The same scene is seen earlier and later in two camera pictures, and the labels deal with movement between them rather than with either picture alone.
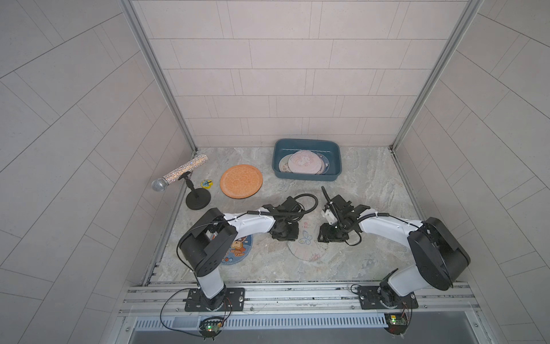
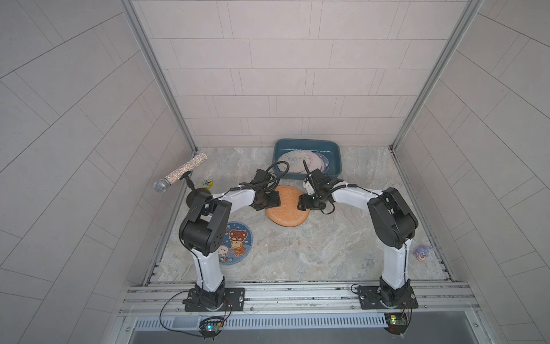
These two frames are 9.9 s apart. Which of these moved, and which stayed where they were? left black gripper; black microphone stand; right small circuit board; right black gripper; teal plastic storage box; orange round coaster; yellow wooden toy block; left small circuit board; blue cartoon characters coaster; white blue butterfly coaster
Moved: orange round coaster; right black gripper; left black gripper; white blue butterfly coaster
Stayed: black microphone stand; teal plastic storage box; yellow wooden toy block; right small circuit board; left small circuit board; blue cartoon characters coaster
